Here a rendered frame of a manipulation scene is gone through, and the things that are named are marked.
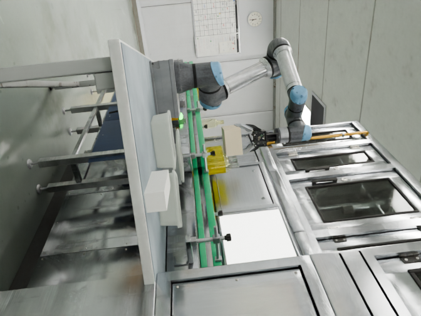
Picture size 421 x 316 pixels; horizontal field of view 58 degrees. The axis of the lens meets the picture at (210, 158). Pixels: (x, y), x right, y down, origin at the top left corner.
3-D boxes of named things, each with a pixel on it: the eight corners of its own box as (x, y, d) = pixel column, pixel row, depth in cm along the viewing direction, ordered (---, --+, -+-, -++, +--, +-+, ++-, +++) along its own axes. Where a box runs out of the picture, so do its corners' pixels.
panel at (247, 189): (226, 283, 161) (305, 273, 162) (225, 278, 159) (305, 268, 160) (209, 170, 238) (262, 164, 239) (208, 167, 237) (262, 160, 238)
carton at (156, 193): (143, 194, 112) (164, 191, 112) (151, 171, 135) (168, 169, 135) (146, 212, 114) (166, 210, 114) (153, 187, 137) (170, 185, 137)
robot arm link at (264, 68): (192, 81, 188) (280, 41, 203) (194, 101, 201) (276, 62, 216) (205, 96, 182) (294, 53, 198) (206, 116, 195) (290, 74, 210)
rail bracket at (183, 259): (174, 269, 144) (233, 262, 145) (168, 236, 135) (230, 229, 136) (174, 260, 148) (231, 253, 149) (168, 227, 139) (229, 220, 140)
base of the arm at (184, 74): (173, 62, 172) (195, 60, 172) (173, 60, 186) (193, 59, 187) (176, 95, 176) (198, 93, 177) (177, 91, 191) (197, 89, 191)
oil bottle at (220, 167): (193, 177, 211) (231, 172, 212) (192, 168, 208) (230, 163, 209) (192, 171, 216) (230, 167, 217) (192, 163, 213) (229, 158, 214)
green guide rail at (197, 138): (191, 157, 200) (206, 155, 200) (191, 155, 199) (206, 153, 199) (183, 63, 351) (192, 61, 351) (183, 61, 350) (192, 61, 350)
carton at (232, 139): (223, 130, 169) (240, 128, 170) (221, 126, 185) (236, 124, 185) (226, 156, 172) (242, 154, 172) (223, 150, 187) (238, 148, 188)
